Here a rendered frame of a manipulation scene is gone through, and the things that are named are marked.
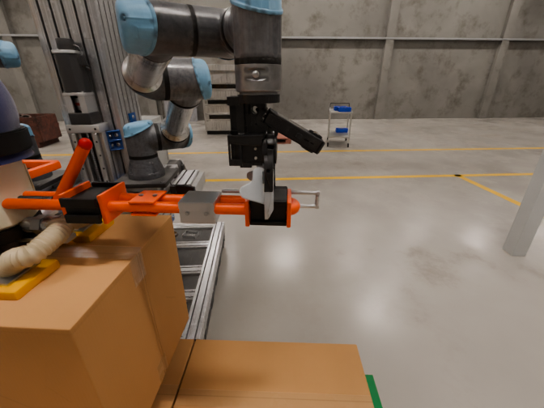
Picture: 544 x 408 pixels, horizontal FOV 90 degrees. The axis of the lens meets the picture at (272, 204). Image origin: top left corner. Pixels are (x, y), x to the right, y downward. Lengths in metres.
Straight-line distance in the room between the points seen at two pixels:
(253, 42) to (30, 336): 0.57
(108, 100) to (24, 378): 1.10
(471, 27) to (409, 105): 3.21
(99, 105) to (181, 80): 0.67
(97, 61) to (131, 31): 0.97
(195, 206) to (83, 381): 0.35
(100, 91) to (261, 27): 1.11
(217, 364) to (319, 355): 0.35
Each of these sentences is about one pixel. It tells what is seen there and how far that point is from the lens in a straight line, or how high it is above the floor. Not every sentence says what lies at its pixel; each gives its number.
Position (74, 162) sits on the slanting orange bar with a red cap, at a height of 1.29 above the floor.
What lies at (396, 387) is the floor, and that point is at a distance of 1.79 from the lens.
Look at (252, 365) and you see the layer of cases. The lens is 1.07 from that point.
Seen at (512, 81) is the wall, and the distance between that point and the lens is 15.17.
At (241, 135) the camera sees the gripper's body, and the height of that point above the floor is 1.34.
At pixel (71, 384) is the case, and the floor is 0.94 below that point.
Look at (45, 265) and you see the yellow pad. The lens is 0.71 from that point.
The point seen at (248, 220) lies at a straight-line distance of 0.50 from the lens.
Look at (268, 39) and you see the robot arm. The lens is 0.46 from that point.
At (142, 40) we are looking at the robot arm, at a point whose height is 1.48.
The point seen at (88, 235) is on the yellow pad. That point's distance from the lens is 0.78.
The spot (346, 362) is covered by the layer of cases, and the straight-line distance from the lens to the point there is 1.11.
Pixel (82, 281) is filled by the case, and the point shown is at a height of 1.07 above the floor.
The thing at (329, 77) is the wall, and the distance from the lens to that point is 11.57.
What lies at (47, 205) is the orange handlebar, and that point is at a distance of 0.68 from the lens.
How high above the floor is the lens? 1.42
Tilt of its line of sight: 24 degrees down
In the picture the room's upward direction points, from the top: straight up
